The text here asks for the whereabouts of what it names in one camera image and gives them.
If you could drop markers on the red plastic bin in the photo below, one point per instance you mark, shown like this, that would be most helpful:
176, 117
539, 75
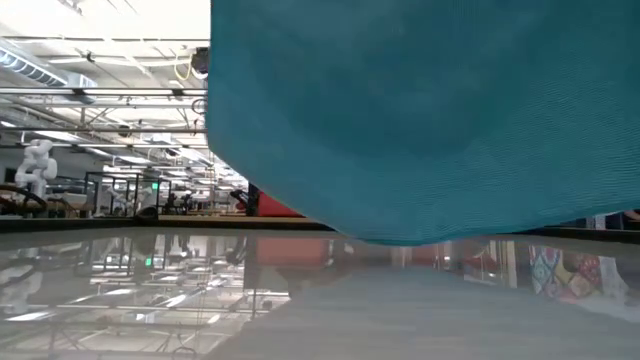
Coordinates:
272, 207

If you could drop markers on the black upright panel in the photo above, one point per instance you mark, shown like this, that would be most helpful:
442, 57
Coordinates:
253, 200

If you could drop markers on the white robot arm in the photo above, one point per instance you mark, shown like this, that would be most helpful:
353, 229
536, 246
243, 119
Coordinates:
37, 165

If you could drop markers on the black open rack frame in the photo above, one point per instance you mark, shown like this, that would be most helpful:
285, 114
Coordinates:
127, 187

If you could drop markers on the black table frame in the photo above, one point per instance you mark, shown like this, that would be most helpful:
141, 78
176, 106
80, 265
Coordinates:
150, 224

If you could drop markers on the long ceiling light bar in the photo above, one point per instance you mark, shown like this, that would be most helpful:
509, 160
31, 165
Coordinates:
100, 91

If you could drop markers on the teal microfibre towel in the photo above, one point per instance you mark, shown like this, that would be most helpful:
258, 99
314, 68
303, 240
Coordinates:
425, 125

